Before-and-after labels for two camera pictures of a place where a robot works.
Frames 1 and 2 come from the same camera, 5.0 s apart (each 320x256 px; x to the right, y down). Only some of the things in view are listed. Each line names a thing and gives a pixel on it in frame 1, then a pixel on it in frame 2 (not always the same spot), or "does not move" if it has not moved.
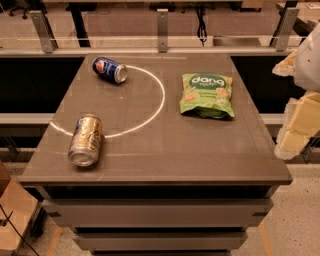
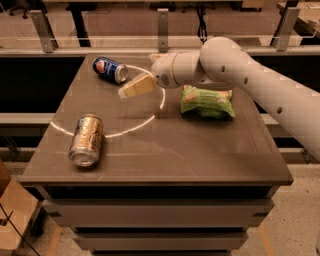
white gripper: (308, 63) → (162, 70)
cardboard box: (17, 210) does not move
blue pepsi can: (109, 69) does not move
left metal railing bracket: (45, 32) does not move
